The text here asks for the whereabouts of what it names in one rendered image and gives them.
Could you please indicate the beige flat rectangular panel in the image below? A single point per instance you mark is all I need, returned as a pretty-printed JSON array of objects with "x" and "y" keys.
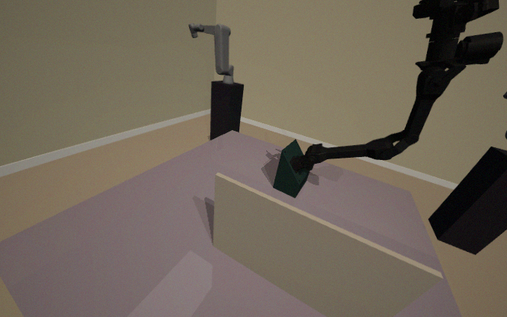
[{"x": 336, "y": 272}]

